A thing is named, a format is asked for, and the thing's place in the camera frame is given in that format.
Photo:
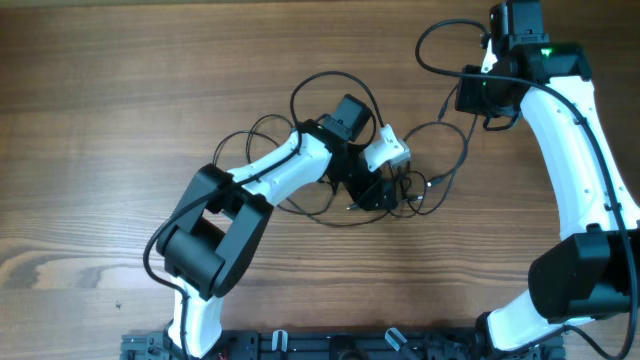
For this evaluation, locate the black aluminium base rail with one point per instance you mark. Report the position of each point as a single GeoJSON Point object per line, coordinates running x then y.
{"type": "Point", "coordinates": [453, 343]}

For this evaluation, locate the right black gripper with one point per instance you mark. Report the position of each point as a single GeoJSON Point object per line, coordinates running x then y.
{"type": "Point", "coordinates": [470, 96]}

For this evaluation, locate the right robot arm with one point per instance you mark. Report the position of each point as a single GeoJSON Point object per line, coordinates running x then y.
{"type": "Point", "coordinates": [593, 273]}

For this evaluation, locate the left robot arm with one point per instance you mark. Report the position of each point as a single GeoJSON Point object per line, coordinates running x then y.
{"type": "Point", "coordinates": [211, 237]}

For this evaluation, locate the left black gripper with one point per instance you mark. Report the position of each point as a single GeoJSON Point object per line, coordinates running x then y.
{"type": "Point", "coordinates": [367, 192]}

